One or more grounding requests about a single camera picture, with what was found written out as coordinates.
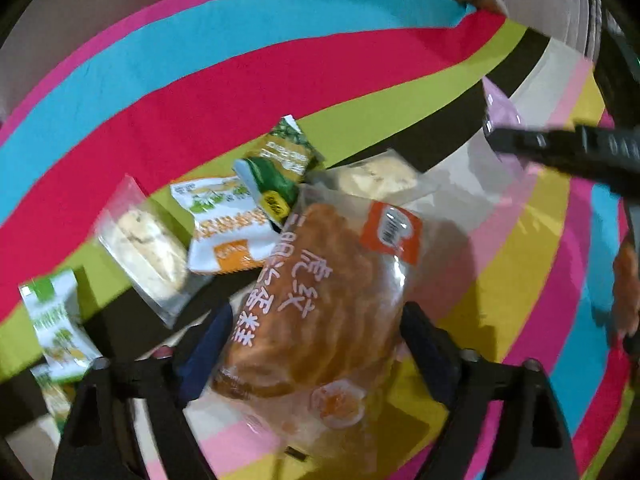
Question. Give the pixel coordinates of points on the pink candy-shaped snack packet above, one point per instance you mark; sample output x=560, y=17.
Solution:
x=500, y=105

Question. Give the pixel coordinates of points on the clear packet with pale pastry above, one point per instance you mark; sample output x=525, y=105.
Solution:
x=375, y=180

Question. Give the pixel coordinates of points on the white green orange snack packet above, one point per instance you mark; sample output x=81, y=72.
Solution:
x=225, y=232

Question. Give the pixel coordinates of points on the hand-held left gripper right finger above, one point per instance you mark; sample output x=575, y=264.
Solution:
x=425, y=350

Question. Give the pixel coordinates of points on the white green leaf snack packet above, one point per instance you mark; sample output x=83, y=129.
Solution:
x=55, y=320
x=52, y=395

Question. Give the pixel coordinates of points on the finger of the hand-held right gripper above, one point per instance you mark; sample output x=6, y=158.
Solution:
x=560, y=150

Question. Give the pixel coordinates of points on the striped cake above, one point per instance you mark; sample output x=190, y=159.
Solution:
x=320, y=300

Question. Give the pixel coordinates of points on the clear packet with white cookie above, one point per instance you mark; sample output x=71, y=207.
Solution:
x=145, y=250

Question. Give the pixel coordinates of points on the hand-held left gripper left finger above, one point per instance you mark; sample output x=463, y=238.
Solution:
x=205, y=350

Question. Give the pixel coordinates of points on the dark green snack packet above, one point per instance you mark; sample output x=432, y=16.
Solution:
x=280, y=160

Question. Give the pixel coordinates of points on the beige curtain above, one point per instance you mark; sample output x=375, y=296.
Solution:
x=100, y=10

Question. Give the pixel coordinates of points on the person's right hand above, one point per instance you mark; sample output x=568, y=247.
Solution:
x=627, y=285

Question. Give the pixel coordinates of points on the striped colourful tablecloth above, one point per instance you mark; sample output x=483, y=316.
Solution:
x=150, y=110

